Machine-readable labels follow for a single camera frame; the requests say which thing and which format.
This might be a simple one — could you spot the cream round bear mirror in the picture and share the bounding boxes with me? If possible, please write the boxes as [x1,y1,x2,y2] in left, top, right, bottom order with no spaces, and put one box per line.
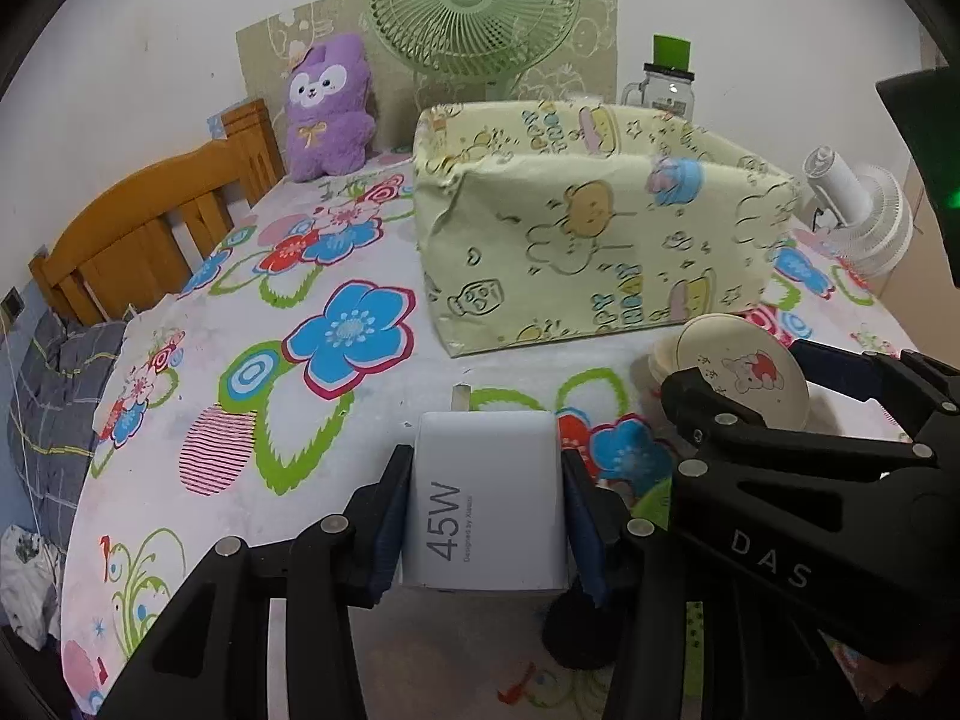
[647,314,811,431]

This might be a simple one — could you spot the black car key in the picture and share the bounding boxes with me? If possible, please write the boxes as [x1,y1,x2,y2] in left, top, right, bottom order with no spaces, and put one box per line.
[540,582,619,671]

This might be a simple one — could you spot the green panda perforated case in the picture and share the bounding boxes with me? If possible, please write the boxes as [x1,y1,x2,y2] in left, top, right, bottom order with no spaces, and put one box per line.
[631,478,704,720]

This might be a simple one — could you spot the white 45W charger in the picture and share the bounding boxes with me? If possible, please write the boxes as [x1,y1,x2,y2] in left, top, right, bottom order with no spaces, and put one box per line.
[400,385,566,593]

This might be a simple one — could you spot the white clip fan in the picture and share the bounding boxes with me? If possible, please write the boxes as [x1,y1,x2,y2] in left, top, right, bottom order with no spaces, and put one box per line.
[802,146,914,280]

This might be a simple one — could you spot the yellow cartoon storage box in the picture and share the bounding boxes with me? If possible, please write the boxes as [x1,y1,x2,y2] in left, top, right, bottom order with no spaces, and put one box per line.
[413,101,800,356]

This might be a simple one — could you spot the grey plaid pillow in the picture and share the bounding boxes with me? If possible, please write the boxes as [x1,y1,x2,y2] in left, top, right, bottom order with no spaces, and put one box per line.
[7,312,125,551]

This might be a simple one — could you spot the glass mug jar green lid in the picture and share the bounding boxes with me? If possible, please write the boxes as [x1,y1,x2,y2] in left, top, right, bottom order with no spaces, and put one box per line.
[620,34,695,121]

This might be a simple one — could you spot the beige cartoon backboard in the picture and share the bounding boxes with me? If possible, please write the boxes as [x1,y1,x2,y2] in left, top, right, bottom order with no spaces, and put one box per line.
[236,0,619,151]

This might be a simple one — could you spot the green desk fan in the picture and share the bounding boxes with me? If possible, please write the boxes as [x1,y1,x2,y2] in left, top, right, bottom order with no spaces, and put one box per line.
[366,0,581,101]

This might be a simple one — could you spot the purple plush bunny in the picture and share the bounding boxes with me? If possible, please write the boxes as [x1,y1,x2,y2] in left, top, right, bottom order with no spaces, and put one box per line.
[285,32,376,182]

